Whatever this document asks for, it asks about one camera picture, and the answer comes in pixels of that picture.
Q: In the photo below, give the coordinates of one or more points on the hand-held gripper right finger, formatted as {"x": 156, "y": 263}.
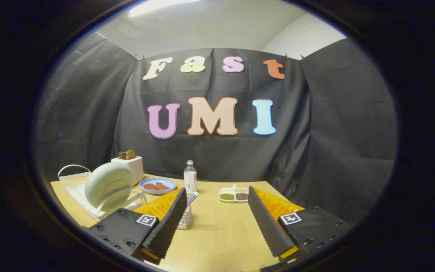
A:
{"x": 264, "y": 221}

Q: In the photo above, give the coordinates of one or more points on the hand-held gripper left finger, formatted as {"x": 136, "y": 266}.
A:
{"x": 172, "y": 221}

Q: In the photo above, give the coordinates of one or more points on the metal mesh basket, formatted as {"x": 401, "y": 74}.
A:
{"x": 185, "y": 221}

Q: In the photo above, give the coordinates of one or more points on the pale green plate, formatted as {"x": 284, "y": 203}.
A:
{"x": 108, "y": 186}

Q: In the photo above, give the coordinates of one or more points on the blue plate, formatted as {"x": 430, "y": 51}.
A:
{"x": 168, "y": 183}

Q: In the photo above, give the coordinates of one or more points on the white divided dish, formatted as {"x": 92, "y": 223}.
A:
{"x": 234, "y": 195}

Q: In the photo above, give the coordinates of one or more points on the brown food piece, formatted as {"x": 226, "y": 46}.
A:
{"x": 161, "y": 186}

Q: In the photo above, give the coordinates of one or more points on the clear plastic bottle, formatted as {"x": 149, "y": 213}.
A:
{"x": 190, "y": 179}

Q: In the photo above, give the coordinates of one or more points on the white toaster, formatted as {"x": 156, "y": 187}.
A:
{"x": 134, "y": 168}

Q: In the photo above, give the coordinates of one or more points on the brown toast slice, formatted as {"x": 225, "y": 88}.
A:
{"x": 127, "y": 154}

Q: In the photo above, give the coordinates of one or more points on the black backdrop cloth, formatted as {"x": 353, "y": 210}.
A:
{"x": 217, "y": 151}

